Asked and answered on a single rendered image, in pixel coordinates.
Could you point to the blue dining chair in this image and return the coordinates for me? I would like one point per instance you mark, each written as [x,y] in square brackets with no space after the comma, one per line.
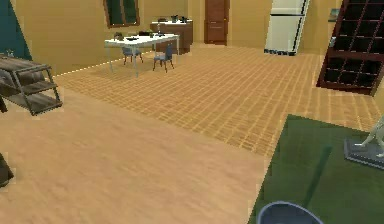
[131,52]
[164,57]

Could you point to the white dining table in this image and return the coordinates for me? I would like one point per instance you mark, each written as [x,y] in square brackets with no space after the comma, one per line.
[144,40]

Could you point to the dark dish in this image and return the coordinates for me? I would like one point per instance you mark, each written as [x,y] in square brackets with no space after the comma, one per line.
[131,39]

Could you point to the brown kitchen cabinet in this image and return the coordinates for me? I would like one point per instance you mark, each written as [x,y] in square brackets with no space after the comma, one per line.
[180,33]

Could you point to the brown room door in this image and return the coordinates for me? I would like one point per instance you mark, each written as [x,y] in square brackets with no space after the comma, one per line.
[216,21]

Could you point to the dark pot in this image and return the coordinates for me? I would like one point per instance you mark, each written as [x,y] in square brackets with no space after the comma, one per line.
[174,18]

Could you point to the small house plant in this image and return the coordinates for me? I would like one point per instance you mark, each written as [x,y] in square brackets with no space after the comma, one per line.
[118,35]

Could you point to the dark framed window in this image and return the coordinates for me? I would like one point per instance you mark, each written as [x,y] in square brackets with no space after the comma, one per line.
[122,12]

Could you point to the white fridge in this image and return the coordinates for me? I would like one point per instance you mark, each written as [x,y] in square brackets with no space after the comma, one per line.
[286,28]

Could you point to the green table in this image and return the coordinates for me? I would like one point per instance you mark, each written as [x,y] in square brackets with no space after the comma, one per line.
[316,173]

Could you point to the grey blue bowl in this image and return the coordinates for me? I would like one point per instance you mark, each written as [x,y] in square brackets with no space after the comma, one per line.
[288,214]

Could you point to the grey wooden shelf unit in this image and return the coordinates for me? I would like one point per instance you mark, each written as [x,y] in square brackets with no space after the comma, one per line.
[28,83]

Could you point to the dark red grid shelf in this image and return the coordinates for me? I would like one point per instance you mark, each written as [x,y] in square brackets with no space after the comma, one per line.
[356,46]

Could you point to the white statue on grey base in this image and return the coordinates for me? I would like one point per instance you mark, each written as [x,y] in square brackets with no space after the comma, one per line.
[368,148]

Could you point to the dark brown furniture corner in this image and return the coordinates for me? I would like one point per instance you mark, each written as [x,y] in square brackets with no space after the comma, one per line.
[4,171]

